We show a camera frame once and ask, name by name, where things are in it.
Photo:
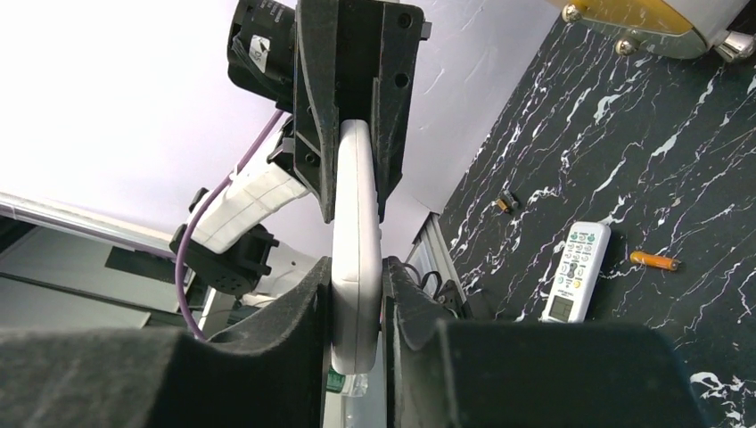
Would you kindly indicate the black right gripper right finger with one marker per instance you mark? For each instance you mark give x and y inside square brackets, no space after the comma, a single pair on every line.
[443,371]

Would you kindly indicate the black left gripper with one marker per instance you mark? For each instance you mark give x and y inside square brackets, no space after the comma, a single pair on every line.
[318,61]

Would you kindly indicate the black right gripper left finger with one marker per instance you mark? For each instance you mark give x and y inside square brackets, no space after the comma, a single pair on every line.
[268,370]

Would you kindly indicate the long white remote control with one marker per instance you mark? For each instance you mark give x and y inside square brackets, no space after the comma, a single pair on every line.
[357,260]

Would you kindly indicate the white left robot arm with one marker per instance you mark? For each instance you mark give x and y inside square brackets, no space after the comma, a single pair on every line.
[224,241]

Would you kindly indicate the small white buttoned remote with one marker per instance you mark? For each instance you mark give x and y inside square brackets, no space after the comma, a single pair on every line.
[577,273]

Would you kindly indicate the orange battery centre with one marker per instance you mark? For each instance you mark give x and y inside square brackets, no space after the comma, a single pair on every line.
[654,261]

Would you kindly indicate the cream cylindrical drum container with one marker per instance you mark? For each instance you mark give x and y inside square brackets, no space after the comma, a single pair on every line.
[677,29]

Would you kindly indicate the aluminium frame rail right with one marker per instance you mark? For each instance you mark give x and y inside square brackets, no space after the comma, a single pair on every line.
[429,264]

